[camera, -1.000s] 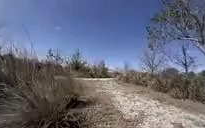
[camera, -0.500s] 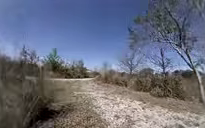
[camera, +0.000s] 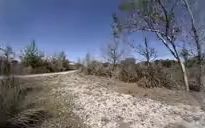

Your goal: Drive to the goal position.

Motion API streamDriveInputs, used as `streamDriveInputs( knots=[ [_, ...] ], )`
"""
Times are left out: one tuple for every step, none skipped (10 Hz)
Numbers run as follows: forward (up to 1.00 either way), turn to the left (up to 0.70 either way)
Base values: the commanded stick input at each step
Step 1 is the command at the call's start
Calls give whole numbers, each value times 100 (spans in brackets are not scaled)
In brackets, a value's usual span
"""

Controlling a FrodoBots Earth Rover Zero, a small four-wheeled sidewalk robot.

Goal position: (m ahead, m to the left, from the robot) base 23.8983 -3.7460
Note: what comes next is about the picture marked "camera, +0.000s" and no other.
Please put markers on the distant building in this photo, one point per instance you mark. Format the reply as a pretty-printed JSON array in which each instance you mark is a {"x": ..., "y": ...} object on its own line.
[{"x": 128, "y": 61}]

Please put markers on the green conifer tree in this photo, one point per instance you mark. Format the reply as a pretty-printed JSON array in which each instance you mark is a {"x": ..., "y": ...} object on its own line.
[{"x": 32, "y": 55}]

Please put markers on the pale gravel path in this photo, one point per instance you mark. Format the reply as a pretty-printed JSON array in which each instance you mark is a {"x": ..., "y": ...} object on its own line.
[{"x": 106, "y": 104}]

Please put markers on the brown dirt verge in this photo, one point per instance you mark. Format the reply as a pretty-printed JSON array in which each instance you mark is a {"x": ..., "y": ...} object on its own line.
[{"x": 150, "y": 93}]

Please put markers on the leaning pale-trunk tree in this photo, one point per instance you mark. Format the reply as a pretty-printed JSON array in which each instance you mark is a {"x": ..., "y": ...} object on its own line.
[{"x": 172, "y": 48}]

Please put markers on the small bare tree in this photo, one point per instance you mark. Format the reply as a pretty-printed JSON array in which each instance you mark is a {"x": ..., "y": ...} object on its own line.
[{"x": 146, "y": 52}]

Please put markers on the row of dry bushes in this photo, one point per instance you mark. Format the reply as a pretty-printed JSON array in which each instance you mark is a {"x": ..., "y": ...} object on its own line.
[{"x": 146, "y": 75}]

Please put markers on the row of bare shrubs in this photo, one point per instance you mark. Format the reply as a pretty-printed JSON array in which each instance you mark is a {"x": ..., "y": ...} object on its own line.
[{"x": 55, "y": 64}]

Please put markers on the tall bare tree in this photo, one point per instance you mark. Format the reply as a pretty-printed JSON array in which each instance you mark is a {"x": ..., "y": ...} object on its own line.
[{"x": 199, "y": 46}]

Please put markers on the thin bare tree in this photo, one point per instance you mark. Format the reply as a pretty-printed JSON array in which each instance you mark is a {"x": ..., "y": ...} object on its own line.
[{"x": 114, "y": 55}]

